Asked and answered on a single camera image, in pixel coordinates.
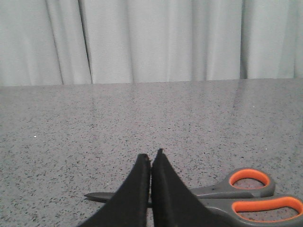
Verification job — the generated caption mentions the grey orange handled scissors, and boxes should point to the grey orange handled scissors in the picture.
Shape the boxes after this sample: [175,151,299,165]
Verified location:
[84,167,303,227]

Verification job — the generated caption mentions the white pleated curtain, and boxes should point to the white pleated curtain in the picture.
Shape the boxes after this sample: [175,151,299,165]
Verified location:
[0,0,303,86]

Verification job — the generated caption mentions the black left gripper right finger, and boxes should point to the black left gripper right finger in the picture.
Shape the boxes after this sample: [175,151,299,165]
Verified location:
[151,149,225,227]

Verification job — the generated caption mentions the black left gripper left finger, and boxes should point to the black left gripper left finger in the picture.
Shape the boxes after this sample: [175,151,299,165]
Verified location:
[80,154,151,227]

